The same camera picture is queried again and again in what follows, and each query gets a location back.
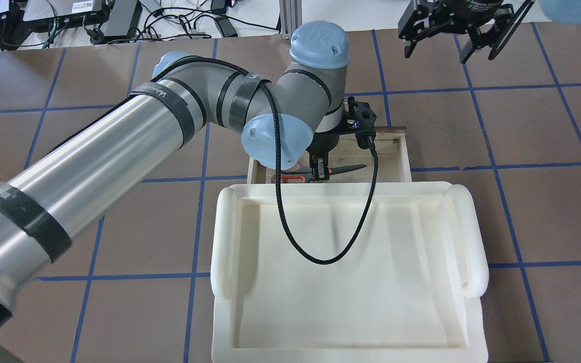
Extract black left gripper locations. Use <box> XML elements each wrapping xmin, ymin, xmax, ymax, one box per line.
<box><xmin>307</xmin><ymin>133</ymin><xmax>340</xmax><ymax>180</ymax></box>

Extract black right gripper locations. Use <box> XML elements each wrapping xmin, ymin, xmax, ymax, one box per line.
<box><xmin>397</xmin><ymin>1</ymin><xmax>514</xmax><ymax>64</ymax></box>

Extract black orange scissors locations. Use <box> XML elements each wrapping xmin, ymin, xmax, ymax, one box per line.
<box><xmin>280</xmin><ymin>163</ymin><xmax>367</xmax><ymax>183</ymax></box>

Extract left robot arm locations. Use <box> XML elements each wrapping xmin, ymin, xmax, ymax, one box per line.
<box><xmin>0</xmin><ymin>21</ymin><xmax>350</xmax><ymax>362</ymax></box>

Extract white plastic tray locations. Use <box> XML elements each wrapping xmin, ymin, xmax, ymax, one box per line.
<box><xmin>210</xmin><ymin>181</ymin><xmax>489</xmax><ymax>362</ymax></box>

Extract black power adapter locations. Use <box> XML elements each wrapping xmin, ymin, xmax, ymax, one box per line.
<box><xmin>210</xmin><ymin>0</ymin><xmax>239</xmax><ymax>38</ymax></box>

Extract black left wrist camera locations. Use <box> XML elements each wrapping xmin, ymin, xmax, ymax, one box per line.
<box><xmin>345</xmin><ymin>96</ymin><xmax>377</xmax><ymax>150</ymax></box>

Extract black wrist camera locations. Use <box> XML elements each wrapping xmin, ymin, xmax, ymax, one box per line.
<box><xmin>488</xmin><ymin>1</ymin><xmax>536</xmax><ymax>61</ymax></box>
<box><xmin>345</xmin><ymin>96</ymin><xmax>377</xmax><ymax>150</ymax></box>

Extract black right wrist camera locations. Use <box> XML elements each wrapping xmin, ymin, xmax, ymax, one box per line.
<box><xmin>488</xmin><ymin>1</ymin><xmax>536</xmax><ymax>61</ymax></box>

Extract aluminium frame post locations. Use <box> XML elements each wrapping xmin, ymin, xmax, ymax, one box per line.
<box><xmin>277</xmin><ymin>0</ymin><xmax>303</xmax><ymax>40</ymax></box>

